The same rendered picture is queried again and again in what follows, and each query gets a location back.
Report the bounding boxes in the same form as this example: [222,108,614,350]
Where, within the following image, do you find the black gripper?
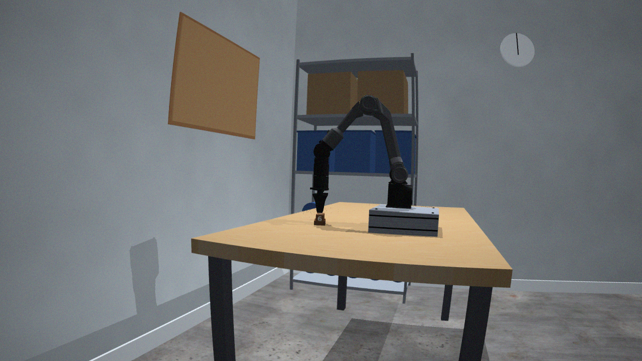
[310,176,329,213]

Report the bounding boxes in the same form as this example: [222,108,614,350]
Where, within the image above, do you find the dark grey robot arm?
[313,95,412,209]

